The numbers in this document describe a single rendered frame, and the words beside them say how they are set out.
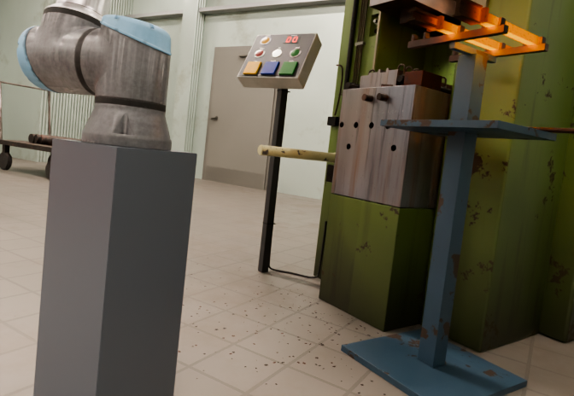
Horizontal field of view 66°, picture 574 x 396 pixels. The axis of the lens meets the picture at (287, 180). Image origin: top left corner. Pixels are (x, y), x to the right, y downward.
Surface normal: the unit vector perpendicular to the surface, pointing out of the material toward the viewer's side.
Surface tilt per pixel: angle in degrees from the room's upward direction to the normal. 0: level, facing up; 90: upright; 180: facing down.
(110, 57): 90
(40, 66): 112
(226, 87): 90
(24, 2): 90
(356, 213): 90
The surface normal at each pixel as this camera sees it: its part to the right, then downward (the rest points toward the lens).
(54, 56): -0.29, 0.09
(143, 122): 0.60, -0.22
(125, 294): 0.84, 0.13
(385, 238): -0.80, -0.05
